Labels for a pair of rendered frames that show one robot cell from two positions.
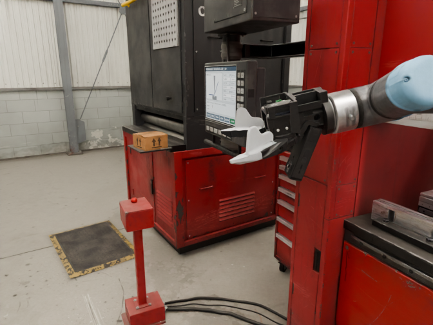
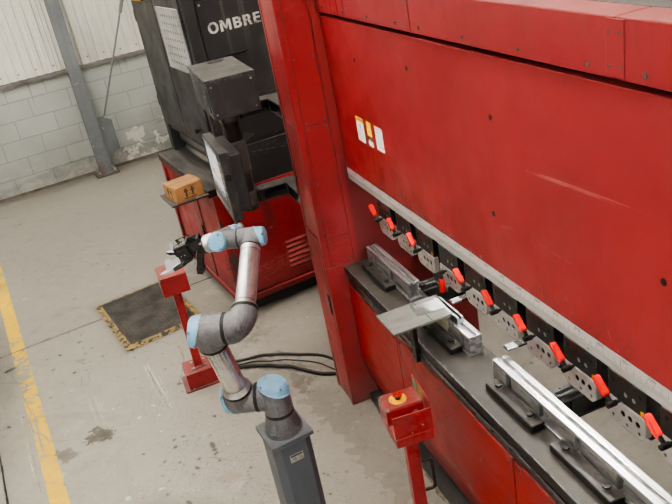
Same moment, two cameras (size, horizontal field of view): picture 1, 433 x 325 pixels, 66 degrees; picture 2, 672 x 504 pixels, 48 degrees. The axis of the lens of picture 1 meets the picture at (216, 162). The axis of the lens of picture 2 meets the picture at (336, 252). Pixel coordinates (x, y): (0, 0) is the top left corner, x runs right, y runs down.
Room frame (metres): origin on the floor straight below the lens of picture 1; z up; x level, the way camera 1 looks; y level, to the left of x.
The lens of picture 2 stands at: (-2.02, -1.14, 2.65)
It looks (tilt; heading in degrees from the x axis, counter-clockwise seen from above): 26 degrees down; 9
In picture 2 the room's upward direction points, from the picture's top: 11 degrees counter-clockwise
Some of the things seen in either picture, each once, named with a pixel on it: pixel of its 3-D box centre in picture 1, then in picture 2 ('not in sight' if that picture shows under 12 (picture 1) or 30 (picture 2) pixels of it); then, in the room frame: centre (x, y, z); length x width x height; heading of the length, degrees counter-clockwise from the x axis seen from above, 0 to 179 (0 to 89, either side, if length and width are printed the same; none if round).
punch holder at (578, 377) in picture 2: not in sight; (591, 364); (-0.12, -1.53, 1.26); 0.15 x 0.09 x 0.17; 25
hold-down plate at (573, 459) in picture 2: not in sight; (585, 471); (-0.17, -1.49, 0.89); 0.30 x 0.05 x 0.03; 25
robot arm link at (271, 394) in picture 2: not in sight; (273, 394); (0.31, -0.42, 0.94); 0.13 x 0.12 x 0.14; 89
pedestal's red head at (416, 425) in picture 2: not in sight; (405, 410); (0.38, -0.91, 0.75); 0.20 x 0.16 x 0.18; 19
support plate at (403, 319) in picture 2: not in sight; (413, 315); (0.69, -0.98, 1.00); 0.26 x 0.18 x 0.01; 115
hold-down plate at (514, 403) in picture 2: not in sight; (514, 404); (0.19, -1.32, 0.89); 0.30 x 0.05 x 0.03; 25
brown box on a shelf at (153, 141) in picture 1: (149, 140); (182, 187); (2.56, 0.53, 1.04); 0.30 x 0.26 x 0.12; 33
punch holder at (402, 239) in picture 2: not in sight; (412, 231); (0.96, -1.01, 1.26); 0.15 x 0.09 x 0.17; 25
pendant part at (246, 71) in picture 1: (233, 101); (228, 173); (1.61, -0.08, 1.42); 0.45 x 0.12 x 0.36; 24
